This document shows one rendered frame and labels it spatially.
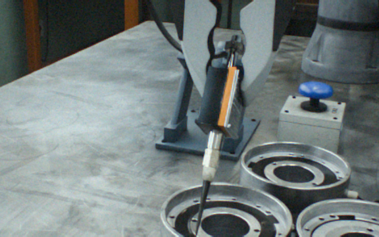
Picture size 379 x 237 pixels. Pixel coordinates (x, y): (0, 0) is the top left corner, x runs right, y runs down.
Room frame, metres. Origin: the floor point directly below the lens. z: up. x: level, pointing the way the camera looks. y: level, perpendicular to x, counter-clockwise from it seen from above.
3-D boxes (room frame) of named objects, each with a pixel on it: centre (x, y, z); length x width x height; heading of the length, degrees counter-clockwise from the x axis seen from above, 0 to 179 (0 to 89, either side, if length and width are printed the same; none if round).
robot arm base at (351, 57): (0.97, -0.27, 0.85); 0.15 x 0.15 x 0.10
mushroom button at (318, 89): (0.64, -0.15, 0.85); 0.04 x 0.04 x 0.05
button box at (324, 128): (0.65, -0.15, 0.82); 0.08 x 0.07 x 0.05; 162
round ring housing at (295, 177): (0.49, -0.10, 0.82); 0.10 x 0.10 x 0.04
